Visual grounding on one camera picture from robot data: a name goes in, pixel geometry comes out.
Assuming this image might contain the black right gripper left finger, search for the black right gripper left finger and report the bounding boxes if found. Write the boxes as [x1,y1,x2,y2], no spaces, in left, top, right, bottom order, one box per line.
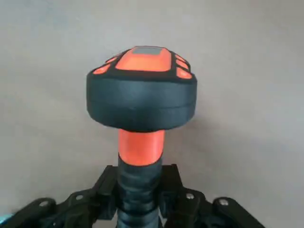
[14,165,124,228]

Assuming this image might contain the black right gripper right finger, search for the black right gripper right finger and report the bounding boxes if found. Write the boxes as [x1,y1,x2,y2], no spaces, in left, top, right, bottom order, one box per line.
[157,163,265,228]

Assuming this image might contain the orange black barcode scanner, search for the orange black barcode scanner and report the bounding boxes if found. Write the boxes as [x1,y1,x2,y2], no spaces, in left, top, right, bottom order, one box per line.
[85,45,198,228]

